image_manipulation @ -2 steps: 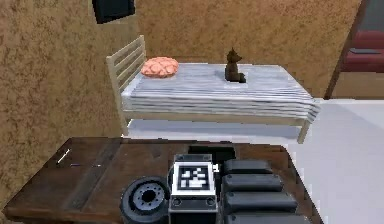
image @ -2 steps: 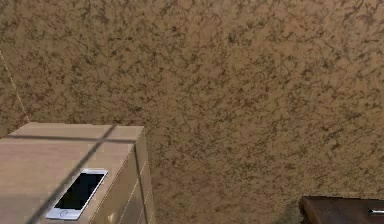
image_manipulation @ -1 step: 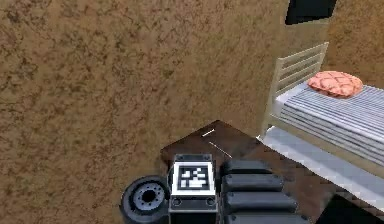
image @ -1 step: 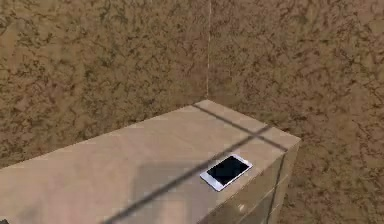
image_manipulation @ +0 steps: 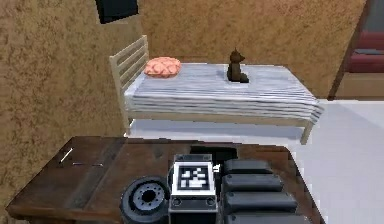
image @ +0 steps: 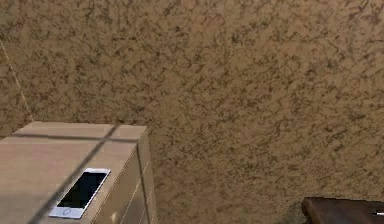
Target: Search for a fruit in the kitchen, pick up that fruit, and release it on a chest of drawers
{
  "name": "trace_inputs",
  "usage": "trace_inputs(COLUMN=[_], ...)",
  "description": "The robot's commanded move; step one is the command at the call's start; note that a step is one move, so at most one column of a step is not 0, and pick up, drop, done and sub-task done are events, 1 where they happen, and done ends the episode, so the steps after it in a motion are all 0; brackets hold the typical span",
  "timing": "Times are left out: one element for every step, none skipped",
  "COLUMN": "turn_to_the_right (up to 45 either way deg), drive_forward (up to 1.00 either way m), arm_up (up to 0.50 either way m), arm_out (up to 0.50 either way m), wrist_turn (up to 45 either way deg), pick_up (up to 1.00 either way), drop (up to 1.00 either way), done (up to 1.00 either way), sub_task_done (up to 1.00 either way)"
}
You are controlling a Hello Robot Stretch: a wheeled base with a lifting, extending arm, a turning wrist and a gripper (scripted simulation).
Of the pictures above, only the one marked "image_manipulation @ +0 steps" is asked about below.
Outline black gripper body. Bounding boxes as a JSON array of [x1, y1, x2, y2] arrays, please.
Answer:
[[119, 176, 172, 224]]

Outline brown wooden table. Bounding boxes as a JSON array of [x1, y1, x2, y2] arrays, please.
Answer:
[[4, 135, 326, 224]]

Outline white pen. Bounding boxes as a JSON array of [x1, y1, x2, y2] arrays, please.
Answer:
[[59, 147, 74, 164]]

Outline white striped bed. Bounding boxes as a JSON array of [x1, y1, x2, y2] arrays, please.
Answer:
[[108, 34, 325, 146]]

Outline pink pillow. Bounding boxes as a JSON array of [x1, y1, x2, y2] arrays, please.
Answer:
[[143, 56, 182, 79]]

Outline brown teddy bear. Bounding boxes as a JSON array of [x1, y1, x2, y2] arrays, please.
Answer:
[[226, 47, 250, 84]]

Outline black framed picture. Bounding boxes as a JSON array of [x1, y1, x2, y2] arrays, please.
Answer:
[[95, 0, 140, 25]]

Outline red sofa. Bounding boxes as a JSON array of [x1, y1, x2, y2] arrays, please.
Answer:
[[346, 30, 384, 74]]

